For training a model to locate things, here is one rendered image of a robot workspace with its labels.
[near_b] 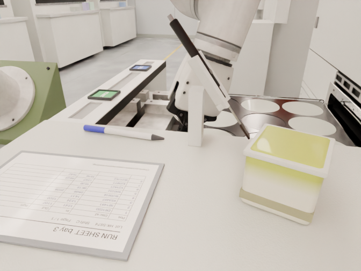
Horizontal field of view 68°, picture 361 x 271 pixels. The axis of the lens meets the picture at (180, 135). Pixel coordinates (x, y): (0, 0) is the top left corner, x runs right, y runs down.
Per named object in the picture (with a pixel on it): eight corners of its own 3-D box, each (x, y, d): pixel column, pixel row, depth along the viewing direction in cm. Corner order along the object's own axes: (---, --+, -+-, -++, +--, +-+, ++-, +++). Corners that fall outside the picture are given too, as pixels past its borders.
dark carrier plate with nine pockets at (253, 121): (321, 103, 76) (322, 101, 76) (373, 173, 46) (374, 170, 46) (200, 95, 82) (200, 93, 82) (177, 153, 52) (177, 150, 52)
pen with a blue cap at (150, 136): (165, 134, 42) (86, 123, 45) (163, 137, 41) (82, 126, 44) (165, 140, 42) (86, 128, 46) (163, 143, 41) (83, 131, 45)
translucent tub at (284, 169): (320, 189, 31) (336, 137, 28) (310, 232, 26) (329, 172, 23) (257, 169, 35) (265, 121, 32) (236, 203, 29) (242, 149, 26)
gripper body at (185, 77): (226, 56, 53) (207, 108, 57) (181, 40, 49) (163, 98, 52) (248, 64, 47) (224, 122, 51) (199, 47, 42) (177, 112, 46)
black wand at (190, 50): (164, 18, 34) (171, 12, 33) (166, 18, 35) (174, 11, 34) (245, 141, 39) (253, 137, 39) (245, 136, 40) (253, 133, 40)
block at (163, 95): (181, 100, 82) (181, 91, 81) (179, 104, 79) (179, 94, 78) (156, 99, 84) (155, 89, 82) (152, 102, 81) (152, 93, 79)
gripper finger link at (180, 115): (188, 109, 53) (178, 140, 55) (174, 106, 51) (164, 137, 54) (195, 115, 50) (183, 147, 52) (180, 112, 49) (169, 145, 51)
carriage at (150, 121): (181, 108, 84) (181, 99, 83) (146, 177, 52) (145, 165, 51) (157, 107, 86) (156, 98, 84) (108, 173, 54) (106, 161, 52)
